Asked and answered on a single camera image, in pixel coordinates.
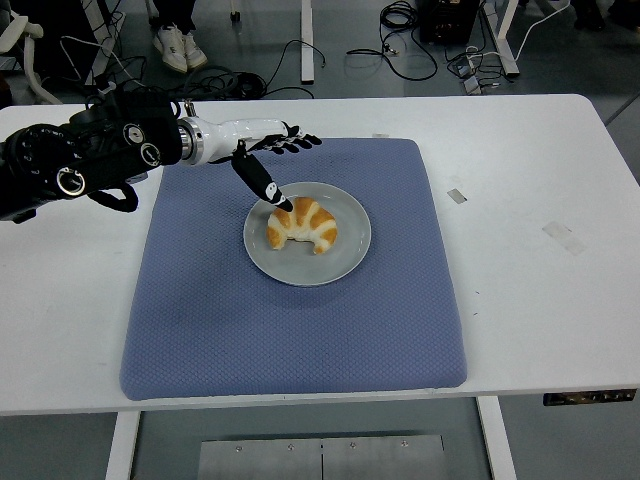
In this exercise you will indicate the clear tape piece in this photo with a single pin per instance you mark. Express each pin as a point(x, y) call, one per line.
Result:
point(562, 236)

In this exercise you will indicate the grey round plate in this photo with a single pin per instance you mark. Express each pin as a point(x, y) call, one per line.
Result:
point(310, 270)

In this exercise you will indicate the golden croissant bread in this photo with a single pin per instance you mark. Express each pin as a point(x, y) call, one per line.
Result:
point(310, 225)

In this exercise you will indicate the grey power adapter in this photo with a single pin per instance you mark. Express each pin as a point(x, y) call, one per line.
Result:
point(460, 66)
point(472, 86)

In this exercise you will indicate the black equipment box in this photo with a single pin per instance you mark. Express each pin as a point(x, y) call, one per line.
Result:
point(445, 20)

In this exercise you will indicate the silver tape piece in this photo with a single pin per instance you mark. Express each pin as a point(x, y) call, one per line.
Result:
point(456, 196)

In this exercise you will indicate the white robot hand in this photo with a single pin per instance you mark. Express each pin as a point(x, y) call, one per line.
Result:
point(235, 132)

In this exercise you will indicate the person's dark shoe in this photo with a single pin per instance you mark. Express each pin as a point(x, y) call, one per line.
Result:
point(589, 17)

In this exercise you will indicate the white table leg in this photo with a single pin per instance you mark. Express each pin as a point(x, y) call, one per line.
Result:
point(121, 445)
point(496, 440)

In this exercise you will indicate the black table control panel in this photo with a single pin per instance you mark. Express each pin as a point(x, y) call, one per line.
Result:
point(590, 397)

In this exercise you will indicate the person's legs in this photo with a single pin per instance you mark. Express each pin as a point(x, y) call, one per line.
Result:
point(172, 12)

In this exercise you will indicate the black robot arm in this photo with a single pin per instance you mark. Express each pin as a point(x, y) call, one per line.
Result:
point(100, 150)

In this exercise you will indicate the blue quilted mat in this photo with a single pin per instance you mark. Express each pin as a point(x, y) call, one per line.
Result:
point(250, 340)

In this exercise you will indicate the white office chair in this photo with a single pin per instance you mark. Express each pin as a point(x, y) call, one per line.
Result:
point(15, 32)

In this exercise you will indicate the white desk leg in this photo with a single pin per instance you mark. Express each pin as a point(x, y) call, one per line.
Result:
point(306, 40)
point(504, 40)

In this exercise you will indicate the person's white shoe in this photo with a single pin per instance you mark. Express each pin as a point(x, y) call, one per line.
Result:
point(195, 52)
point(170, 47)

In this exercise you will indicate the grey metal plate with screws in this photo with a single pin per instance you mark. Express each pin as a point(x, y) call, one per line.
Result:
point(320, 460)

